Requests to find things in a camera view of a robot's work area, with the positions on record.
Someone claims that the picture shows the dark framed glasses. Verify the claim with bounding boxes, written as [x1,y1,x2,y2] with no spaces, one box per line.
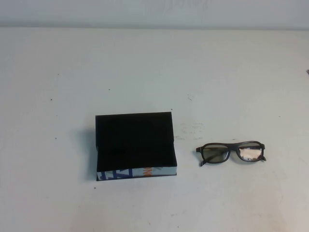
[195,141,267,167]

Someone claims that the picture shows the black printed glasses case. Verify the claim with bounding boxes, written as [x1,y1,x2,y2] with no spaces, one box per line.
[95,111,179,182]

